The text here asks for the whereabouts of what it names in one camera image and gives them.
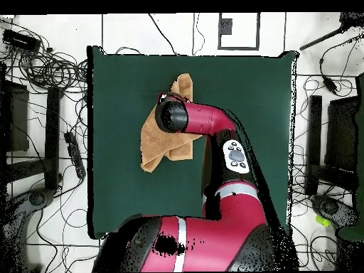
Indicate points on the black power strip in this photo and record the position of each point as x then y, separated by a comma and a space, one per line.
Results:
74, 155

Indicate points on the black metal stand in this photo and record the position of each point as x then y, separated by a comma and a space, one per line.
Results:
313, 142
53, 136

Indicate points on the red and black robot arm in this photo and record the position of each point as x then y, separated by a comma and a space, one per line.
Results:
204, 118

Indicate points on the dark green table cloth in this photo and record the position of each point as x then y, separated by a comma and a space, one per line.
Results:
122, 184

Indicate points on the black tripod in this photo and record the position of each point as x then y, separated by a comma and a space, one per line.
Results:
351, 18

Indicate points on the orange terry towel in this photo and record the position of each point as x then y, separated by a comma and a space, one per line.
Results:
159, 145

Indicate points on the black adapter box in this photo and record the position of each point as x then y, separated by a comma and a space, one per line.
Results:
21, 41

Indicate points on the yellow-green small object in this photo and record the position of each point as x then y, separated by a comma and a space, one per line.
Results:
322, 220

